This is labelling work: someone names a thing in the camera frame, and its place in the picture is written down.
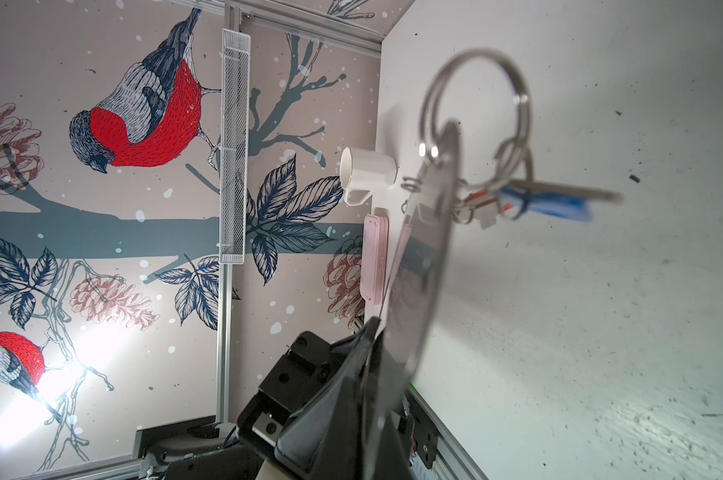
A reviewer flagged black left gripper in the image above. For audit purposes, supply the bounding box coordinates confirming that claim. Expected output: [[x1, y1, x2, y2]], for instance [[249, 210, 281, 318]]
[[237, 317, 381, 479]]

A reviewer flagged blue capped key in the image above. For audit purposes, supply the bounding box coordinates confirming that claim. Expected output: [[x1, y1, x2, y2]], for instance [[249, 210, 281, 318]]
[[497, 180, 625, 222]]

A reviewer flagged split keyring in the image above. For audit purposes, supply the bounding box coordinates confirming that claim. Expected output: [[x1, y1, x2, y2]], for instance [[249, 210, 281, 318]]
[[417, 48, 533, 193]]

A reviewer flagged red capped key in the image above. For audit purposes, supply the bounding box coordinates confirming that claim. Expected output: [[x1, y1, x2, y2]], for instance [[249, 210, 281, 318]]
[[453, 191, 513, 230]]

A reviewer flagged pink rectangular tray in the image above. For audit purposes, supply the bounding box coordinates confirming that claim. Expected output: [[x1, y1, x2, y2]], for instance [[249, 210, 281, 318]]
[[360, 214, 389, 305]]

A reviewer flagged white ceramic mug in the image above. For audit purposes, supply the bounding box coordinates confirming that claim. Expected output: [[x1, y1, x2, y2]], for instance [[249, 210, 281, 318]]
[[339, 147, 399, 207]]

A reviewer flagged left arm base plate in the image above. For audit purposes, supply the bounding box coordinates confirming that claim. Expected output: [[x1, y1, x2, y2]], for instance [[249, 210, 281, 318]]
[[397, 391, 439, 470]]

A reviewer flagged white wire mesh basket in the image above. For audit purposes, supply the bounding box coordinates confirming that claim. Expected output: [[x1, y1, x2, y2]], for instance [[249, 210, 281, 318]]
[[219, 29, 251, 265]]

